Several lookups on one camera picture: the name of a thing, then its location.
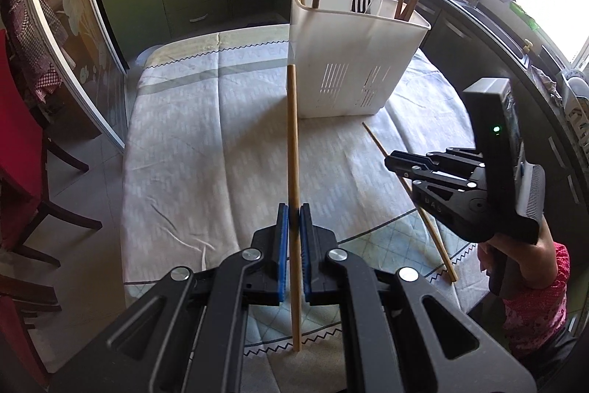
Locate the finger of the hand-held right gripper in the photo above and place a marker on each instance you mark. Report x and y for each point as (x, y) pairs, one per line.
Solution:
(414, 172)
(460, 159)

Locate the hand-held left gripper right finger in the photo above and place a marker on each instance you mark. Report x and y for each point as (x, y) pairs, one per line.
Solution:
(306, 257)

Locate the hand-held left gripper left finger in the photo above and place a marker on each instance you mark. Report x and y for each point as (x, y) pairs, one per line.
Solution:
(283, 257)

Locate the white plastic utensil holder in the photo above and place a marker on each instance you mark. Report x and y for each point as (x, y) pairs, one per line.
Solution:
(349, 61)

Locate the white plastic spoon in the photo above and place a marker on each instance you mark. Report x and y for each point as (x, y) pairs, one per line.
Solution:
(375, 4)

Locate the person's right forearm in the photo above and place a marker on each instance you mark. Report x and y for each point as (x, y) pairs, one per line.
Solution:
(538, 305)

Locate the person's right hand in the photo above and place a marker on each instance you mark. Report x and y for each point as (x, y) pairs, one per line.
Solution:
(483, 259)

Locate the white dish rack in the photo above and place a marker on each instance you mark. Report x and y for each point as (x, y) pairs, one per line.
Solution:
(576, 103)

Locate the crumpled grey rag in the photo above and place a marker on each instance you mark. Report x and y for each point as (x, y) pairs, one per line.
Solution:
(547, 82)

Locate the steel double sink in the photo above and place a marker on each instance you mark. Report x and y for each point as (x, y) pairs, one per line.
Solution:
(492, 29)

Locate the pale printed tablecloth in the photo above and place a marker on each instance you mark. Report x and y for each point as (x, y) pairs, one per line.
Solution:
(207, 144)

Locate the green plastic containers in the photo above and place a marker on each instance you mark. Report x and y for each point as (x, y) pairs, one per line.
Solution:
(522, 13)

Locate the red upholstered wooden chair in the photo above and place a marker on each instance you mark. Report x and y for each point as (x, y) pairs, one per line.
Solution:
(20, 144)
(18, 328)

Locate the floral glass sliding door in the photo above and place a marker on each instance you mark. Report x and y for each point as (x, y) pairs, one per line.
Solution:
(78, 34)

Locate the checkered hanging apron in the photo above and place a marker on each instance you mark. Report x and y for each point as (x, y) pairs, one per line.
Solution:
(39, 57)

